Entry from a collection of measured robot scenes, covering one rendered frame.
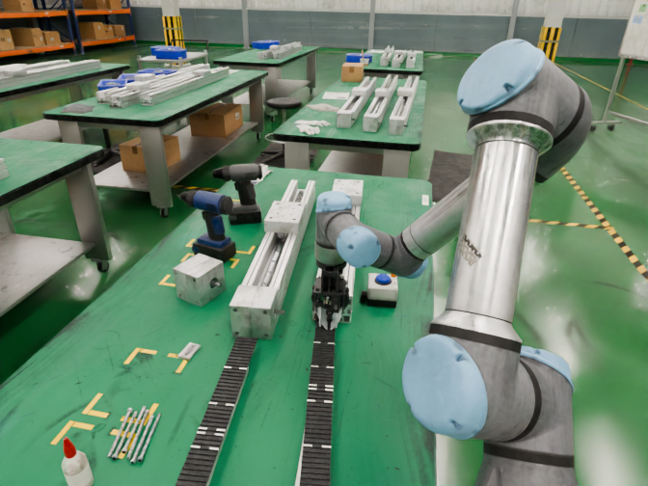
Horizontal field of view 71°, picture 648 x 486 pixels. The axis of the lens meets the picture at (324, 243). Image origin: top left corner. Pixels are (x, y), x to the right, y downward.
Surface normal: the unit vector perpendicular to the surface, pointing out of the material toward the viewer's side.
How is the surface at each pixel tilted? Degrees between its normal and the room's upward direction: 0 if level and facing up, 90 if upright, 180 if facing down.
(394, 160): 90
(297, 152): 90
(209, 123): 90
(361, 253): 90
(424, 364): 68
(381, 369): 0
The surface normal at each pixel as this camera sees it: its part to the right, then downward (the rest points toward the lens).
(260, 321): -0.11, 0.47
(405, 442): 0.02, -0.88
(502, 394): 0.54, -0.02
